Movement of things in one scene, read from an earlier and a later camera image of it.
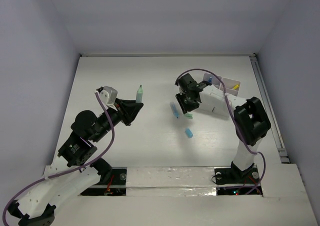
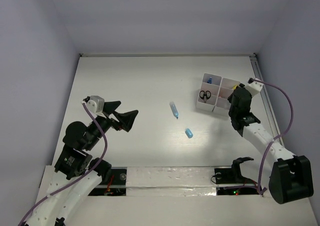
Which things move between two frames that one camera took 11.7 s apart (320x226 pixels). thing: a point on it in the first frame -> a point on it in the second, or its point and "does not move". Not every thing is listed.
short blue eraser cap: x=189 y=133 does not move
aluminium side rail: x=282 y=152 does not move
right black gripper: x=180 y=97 -> x=230 y=98
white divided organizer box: x=212 y=98 does not move
